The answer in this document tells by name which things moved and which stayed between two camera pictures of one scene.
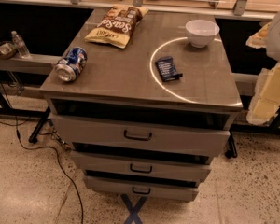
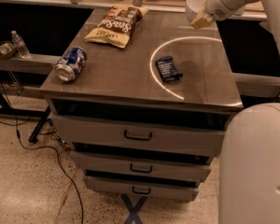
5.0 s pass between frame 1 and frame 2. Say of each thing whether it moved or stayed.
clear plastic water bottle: stayed
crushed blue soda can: stayed
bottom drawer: stayed
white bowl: moved
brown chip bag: stayed
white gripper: moved
